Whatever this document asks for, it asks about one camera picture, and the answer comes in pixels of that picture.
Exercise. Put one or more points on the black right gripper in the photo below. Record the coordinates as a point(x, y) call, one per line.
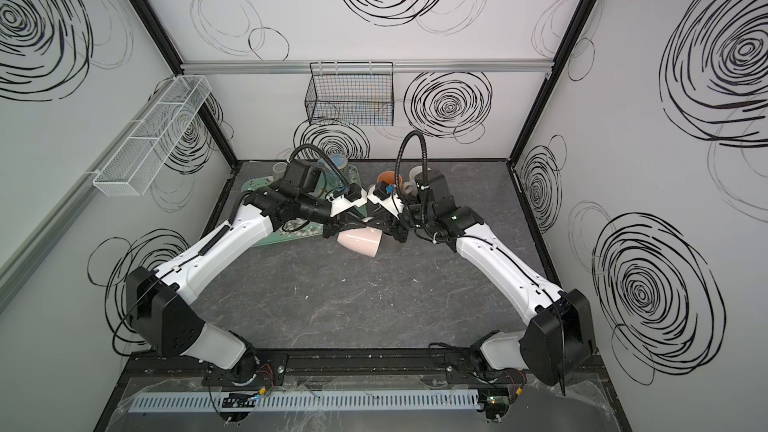
point(402, 231)

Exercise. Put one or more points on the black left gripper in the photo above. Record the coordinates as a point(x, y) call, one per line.
point(330, 228)

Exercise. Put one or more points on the beige mug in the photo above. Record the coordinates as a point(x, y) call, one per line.
point(410, 186)

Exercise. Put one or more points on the peach mug grey base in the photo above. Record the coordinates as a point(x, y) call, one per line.
point(389, 181)

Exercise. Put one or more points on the pale pink mug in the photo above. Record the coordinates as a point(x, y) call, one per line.
point(365, 241)

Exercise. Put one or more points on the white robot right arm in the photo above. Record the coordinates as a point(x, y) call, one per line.
point(558, 334)

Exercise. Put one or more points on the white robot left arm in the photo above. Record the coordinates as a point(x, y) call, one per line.
point(160, 299)

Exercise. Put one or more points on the blue butterfly mug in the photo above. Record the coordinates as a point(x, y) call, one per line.
point(337, 174)

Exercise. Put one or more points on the mint green floral tray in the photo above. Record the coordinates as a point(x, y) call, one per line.
point(294, 230)

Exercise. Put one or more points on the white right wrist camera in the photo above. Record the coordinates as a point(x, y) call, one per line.
point(382, 195)

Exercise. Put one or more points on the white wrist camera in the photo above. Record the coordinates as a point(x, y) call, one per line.
point(382, 195)
point(354, 197)

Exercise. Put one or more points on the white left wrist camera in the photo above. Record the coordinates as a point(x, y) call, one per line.
point(354, 197)

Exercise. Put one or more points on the black wire basket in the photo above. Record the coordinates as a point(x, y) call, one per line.
point(358, 99)

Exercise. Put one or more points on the aluminium wall rail back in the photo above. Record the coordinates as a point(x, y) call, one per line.
point(368, 66)

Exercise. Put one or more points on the aluminium wall rail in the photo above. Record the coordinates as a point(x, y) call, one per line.
point(27, 258)
point(368, 66)

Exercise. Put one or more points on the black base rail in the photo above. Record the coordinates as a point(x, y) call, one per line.
point(437, 365)

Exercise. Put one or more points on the white wire wall shelf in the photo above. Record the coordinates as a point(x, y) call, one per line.
point(134, 165)

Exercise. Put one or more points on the white slotted cable duct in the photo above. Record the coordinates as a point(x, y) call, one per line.
point(282, 401)

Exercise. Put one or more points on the aluminium wall rail left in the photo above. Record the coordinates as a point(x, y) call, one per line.
point(27, 258)

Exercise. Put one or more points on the black corner frame post left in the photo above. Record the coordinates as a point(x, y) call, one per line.
point(172, 58)

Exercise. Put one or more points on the black corner frame post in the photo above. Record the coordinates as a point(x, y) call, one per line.
point(172, 58)
point(576, 26)

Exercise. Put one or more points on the black corner frame post right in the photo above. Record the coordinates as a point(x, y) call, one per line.
point(576, 26)

